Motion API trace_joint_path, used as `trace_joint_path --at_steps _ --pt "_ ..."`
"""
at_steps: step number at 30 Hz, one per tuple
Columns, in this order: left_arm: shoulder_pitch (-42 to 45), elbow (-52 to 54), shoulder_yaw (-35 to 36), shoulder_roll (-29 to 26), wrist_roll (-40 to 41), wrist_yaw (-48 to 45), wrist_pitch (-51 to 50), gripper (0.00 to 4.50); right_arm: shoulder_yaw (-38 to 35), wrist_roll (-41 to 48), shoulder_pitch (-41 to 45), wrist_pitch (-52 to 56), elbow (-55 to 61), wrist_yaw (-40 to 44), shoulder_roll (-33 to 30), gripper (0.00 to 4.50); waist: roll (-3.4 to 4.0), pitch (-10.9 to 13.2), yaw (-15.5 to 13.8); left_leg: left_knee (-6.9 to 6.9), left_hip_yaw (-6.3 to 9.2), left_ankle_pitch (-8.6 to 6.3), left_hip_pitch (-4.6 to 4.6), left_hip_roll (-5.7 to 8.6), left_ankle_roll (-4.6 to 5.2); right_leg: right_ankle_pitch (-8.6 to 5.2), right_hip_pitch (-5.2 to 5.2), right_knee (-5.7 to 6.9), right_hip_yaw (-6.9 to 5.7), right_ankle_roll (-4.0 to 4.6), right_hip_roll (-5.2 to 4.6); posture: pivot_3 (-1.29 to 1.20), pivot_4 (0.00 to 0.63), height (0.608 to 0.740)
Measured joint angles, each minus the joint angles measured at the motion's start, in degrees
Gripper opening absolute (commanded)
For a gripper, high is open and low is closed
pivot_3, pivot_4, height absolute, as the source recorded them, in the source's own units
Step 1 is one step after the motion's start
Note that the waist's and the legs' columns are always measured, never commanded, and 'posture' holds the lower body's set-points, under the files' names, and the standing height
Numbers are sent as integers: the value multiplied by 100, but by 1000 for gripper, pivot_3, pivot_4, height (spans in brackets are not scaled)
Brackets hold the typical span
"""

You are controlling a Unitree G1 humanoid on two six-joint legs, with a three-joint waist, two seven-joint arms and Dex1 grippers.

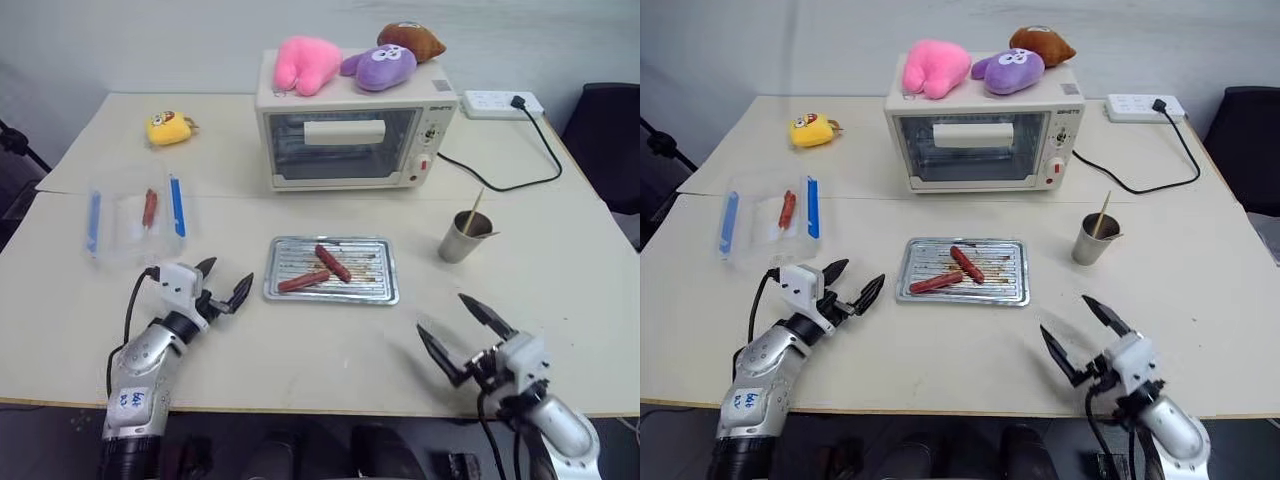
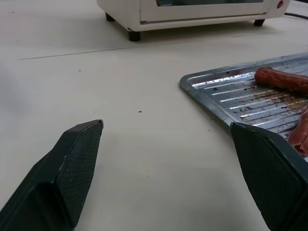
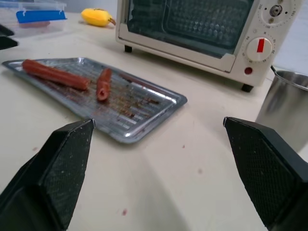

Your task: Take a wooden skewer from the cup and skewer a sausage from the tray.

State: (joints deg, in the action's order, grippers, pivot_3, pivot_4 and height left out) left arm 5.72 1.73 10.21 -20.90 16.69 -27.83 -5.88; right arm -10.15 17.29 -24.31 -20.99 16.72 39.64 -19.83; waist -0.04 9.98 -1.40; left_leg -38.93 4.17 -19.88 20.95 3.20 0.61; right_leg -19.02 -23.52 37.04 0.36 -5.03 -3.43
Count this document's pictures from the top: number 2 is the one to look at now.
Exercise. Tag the white toaster oven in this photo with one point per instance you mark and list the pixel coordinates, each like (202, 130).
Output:
(192, 16)

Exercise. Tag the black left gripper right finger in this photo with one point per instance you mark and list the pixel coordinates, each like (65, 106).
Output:
(269, 175)

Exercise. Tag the silver ribbed baking tray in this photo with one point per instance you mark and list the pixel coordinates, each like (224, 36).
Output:
(250, 101)

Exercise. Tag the brown cooked meat piece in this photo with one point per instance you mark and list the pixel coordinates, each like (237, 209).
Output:
(300, 134)

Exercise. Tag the whole red sausage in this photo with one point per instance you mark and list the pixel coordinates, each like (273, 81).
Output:
(281, 80)

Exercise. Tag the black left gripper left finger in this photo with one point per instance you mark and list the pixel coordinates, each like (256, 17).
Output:
(60, 175)

